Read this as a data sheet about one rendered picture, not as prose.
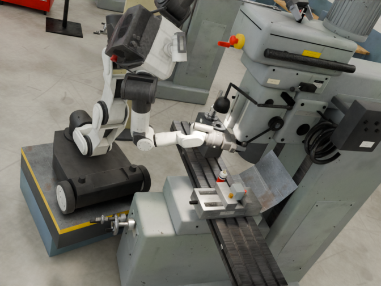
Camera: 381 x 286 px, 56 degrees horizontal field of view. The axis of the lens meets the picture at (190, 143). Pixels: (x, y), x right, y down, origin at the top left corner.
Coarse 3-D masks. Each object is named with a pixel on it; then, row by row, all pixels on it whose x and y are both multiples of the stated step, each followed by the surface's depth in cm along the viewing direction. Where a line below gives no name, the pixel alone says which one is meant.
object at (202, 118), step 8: (200, 112) 225; (208, 112) 225; (200, 120) 222; (208, 120) 220; (216, 120) 221; (216, 128) 213; (224, 128) 216; (200, 152) 224; (208, 152) 219; (216, 152) 222
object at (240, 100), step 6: (246, 90) 164; (240, 96) 164; (234, 102) 168; (240, 102) 166; (234, 108) 168; (240, 108) 168; (228, 114) 173; (234, 114) 169; (228, 120) 172; (234, 120) 172; (228, 126) 173
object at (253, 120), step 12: (240, 84) 172; (252, 84) 162; (252, 96) 162; (264, 96) 157; (276, 96) 159; (252, 108) 162; (264, 108) 162; (276, 108) 164; (240, 120) 169; (252, 120) 164; (264, 120) 166; (240, 132) 169; (252, 132) 169
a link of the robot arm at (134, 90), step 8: (128, 80) 160; (128, 88) 158; (136, 88) 158; (144, 88) 159; (128, 96) 160; (136, 96) 159; (144, 96) 159; (136, 104) 163; (144, 104) 163; (136, 112) 166; (144, 112) 166
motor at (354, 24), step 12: (336, 0) 152; (348, 0) 146; (360, 0) 144; (372, 0) 142; (336, 12) 152; (348, 12) 148; (360, 12) 146; (372, 12) 146; (324, 24) 157; (336, 24) 152; (348, 24) 149; (360, 24) 148; (372, 24) 150; (348, 36) 151; (360, 36) 151
